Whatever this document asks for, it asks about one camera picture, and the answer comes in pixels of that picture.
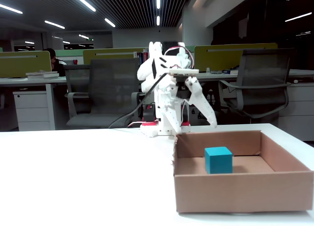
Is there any row of upright books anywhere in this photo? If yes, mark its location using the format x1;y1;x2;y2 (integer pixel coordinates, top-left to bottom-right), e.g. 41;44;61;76
133;51;150;66

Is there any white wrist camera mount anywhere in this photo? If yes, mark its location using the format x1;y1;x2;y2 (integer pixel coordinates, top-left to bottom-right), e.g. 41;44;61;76
168;68;200;77

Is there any white drawer cabinet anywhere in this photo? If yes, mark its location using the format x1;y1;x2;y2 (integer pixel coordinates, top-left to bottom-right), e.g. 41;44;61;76
278;83;314;141
12;90;51;132

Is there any white office desk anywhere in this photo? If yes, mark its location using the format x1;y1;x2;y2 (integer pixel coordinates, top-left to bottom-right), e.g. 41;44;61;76
196;69;314;84
0;76;69;131

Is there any grey mesh office chair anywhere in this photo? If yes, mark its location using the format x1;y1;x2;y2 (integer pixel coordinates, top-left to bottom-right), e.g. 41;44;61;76
64;58;144;128

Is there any stack of books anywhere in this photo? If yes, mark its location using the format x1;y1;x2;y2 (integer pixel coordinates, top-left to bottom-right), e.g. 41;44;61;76
26;70;60;79

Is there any seated person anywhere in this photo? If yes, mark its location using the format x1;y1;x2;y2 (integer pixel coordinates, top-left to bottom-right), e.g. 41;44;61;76
41;48;67;77

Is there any blue cube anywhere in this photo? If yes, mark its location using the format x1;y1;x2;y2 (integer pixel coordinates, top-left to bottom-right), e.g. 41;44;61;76
204;146;233;175

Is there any green desk partition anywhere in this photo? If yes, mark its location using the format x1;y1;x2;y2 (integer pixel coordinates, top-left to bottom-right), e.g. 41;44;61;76
54;49;95;58

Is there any black mesh office chair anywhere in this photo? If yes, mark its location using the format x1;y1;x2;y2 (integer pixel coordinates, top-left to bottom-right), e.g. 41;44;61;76
219;48;295;126

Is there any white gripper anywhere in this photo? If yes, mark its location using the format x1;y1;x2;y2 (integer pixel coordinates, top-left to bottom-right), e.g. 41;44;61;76
157;75;218;135

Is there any brown cardboard box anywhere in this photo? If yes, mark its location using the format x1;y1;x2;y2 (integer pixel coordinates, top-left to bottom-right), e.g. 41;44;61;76
171;130;314;214

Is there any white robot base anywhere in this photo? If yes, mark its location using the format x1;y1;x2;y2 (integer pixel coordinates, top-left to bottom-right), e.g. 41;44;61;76
139;121;191;138

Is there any olive desk partition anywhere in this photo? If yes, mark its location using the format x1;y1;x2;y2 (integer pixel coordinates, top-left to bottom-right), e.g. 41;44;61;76
0;51;52;78
194;43;278;73
82;48;148;65

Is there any black camera cable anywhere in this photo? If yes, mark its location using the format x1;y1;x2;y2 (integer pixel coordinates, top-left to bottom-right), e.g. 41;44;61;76
107;73;168;129

